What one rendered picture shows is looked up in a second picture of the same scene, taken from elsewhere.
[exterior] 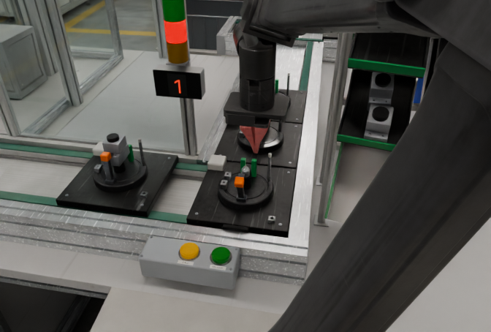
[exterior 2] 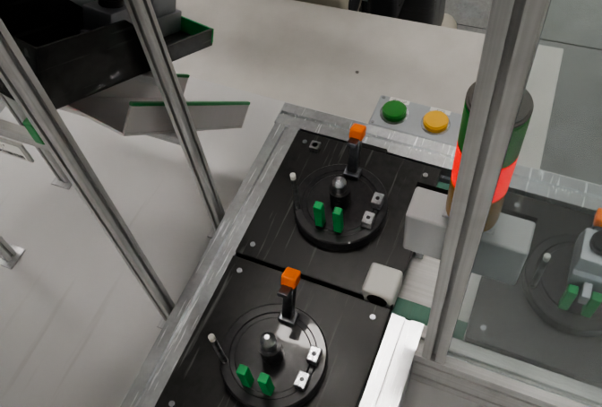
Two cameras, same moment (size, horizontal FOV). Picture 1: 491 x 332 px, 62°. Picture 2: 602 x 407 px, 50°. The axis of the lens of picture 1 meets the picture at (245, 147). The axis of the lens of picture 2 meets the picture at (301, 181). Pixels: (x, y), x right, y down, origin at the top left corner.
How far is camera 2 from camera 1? 1.31 m
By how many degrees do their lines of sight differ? 89
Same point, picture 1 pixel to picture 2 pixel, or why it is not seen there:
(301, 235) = (280, 131)
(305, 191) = (241, 206)
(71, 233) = not seen: outside the picture
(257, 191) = (323, 186)
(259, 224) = (333, 144)
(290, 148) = (220, 315)
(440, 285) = not seen: hidden behind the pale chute
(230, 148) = (348, 337)
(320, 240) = not seen: hidden behind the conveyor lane
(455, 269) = (99, 135)
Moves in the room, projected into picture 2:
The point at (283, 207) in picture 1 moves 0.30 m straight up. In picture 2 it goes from (288, 169) to (263, 23)
